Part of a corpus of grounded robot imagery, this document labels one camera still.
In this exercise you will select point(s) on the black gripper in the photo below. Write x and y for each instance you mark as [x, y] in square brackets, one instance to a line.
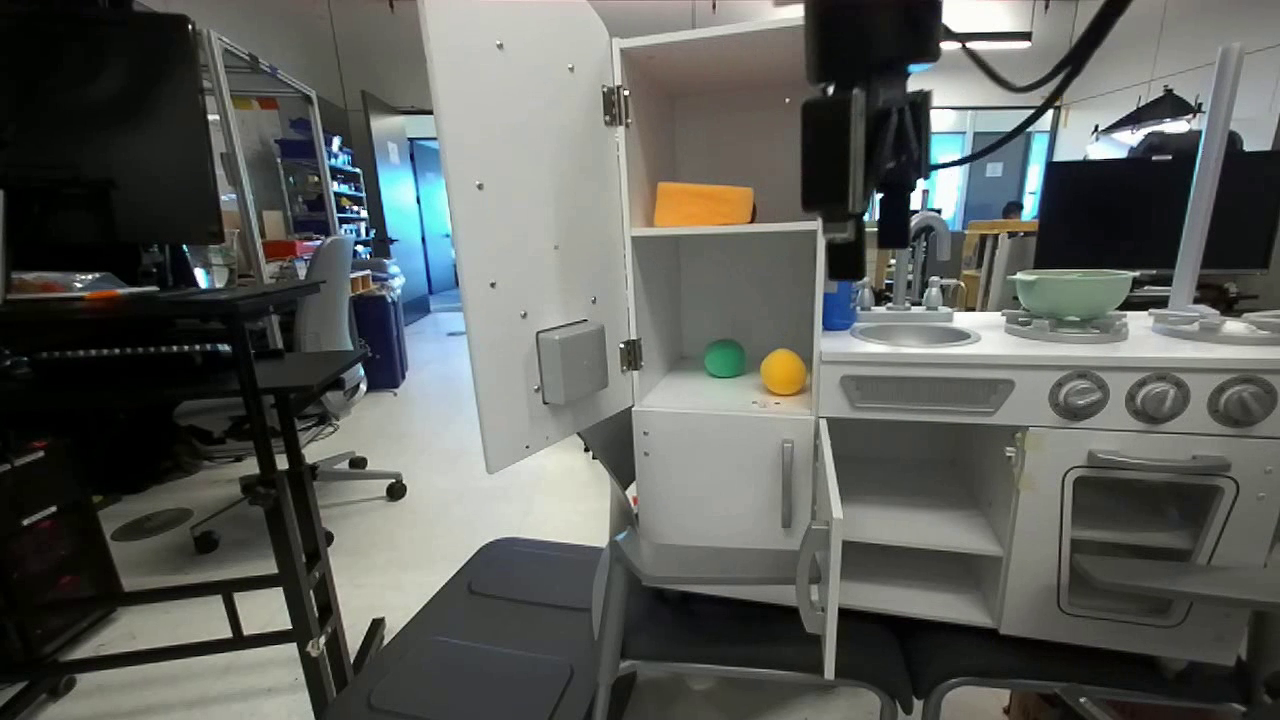
[851, 151]

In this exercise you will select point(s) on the yellow ball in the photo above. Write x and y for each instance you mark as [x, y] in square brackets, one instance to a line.
[783, 373]

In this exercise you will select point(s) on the green ball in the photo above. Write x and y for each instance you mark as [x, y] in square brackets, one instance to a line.
[724, 358]

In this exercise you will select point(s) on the white cupboard door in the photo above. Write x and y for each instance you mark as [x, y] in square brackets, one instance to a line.
[537, 215]

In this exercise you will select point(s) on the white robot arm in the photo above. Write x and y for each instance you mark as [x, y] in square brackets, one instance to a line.
[867, 44]

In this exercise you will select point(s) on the blue dish soap bottle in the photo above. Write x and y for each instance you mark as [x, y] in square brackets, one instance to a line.
[837, 306]

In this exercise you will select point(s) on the grey toy faucet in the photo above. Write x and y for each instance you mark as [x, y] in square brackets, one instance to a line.
[915, 280]

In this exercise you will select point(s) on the grey stove burner grate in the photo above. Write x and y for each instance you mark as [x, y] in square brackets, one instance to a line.
[1051, 329]

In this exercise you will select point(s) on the orange block on shelf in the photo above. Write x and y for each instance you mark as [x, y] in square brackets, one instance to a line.
[695, 206]

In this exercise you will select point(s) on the mint green colander bowl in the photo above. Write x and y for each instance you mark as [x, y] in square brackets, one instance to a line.
[1070, 294]

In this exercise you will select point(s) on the black monitor right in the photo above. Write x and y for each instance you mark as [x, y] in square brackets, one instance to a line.
[1129, 215]

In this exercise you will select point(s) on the white toy kitchen unit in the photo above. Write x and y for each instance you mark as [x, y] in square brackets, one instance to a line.
[949, 443]

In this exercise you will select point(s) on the white lower cabinet door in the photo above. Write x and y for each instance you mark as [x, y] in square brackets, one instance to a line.
[823, 559]

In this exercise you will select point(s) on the white oven door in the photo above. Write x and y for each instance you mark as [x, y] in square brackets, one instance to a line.
[1137, 514]

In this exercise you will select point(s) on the black foreground chair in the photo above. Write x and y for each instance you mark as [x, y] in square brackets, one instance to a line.
[513, 639]

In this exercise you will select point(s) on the grey office chair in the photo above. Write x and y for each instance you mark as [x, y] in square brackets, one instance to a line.
[322, 373]

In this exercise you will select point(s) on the black computer monitor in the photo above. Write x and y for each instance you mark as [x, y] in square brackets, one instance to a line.
[105, 145]

